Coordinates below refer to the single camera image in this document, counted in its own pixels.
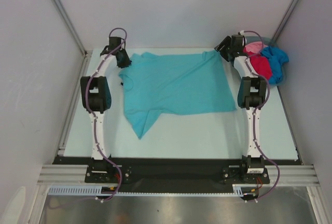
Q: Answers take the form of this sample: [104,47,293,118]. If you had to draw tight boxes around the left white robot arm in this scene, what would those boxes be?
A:
[80,36,131,184]

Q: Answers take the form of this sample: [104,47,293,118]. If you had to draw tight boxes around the right aluminium corner post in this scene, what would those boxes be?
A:
[272,0,300,43]

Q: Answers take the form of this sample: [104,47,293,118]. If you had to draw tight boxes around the blue t-shirt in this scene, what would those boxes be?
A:
[261,46,289,85]

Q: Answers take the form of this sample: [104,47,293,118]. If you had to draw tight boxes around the grey plastic basket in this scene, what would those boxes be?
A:
[244,41,289,85]

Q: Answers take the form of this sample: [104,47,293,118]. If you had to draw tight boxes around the red t-shirt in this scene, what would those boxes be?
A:
[250,55,272,80]

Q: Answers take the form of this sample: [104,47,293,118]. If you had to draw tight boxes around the pink t-shirt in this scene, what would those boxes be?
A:
[243,41,265,55]

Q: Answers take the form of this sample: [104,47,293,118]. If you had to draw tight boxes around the teal t-shirt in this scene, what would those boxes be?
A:
[119,50,236,138]

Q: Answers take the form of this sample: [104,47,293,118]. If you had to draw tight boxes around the left aluminium corner post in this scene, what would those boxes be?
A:
[51,0,87,56]

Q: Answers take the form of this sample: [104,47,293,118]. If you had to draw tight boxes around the aluminium corner post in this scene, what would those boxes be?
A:
[51,0,87,56]
[272,0,300,43]

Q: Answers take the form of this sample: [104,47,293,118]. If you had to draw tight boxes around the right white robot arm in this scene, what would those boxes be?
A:
[215,31,270,187]

